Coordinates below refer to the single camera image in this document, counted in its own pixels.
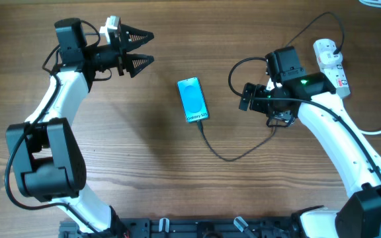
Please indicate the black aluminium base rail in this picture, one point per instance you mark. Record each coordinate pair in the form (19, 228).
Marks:
(145, 228)

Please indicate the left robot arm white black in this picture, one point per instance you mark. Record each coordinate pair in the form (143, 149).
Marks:
(45, 159)

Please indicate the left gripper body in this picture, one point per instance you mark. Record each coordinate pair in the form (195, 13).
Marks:
(107, 57)

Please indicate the white power strip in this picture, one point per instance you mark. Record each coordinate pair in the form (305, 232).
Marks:
(336, 73)

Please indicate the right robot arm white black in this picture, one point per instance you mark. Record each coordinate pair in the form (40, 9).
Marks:
(314, 101)

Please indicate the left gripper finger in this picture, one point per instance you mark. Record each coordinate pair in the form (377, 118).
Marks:
(135, 63)
(133, 38)

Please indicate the white charger plug adapter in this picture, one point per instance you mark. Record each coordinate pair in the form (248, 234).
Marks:
(329, 59)

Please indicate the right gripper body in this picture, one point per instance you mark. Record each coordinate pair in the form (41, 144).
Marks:
(271, 108)

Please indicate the Galaxy smartphone with teal screen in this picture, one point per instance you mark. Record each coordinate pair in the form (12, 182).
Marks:
(193, 101)

